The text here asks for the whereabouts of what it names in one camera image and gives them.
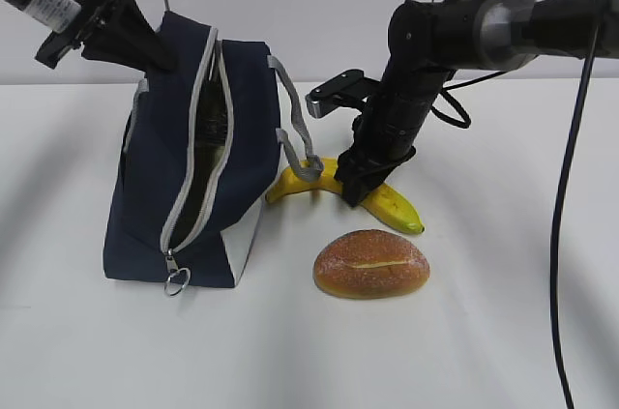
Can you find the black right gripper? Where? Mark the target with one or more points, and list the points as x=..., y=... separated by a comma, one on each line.
x=383, y=135

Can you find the yellow banana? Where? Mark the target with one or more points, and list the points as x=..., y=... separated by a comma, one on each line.
x=385, y=203

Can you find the navy blue lunch bag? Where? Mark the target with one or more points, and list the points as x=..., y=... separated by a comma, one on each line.
x=201, y=147

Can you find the brown bread roll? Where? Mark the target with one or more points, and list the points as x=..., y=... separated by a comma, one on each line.
x=370, y=264

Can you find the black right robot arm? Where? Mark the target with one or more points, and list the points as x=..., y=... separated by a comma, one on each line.
x=430, y=42

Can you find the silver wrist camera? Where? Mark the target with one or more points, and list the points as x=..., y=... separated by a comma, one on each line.
x=349, y=89

